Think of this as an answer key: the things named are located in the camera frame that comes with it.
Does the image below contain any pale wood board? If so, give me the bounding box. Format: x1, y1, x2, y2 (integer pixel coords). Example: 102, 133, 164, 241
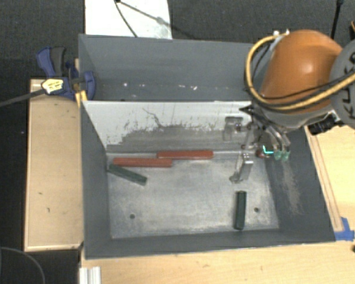
23, 79, 85, 253

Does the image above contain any black cylinder on white bracket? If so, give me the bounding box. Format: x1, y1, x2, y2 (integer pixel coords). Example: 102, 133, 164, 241
308, 115, 346, 135

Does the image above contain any grey metal bin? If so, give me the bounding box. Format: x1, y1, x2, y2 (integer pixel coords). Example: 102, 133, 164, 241
78, 33, 337, 260

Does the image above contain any dark green flat block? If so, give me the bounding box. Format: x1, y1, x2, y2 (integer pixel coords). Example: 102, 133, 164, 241
107, 163, 148, 187
233, 190, 247, 231

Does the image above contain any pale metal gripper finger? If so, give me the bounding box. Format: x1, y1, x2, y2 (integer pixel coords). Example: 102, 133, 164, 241
224, 117, 244, 142
230, 152, 254, 185

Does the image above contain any red-brown flat block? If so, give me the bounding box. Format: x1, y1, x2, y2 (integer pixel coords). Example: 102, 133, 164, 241
156, 150, 215, 160
112, 157, 173, 169

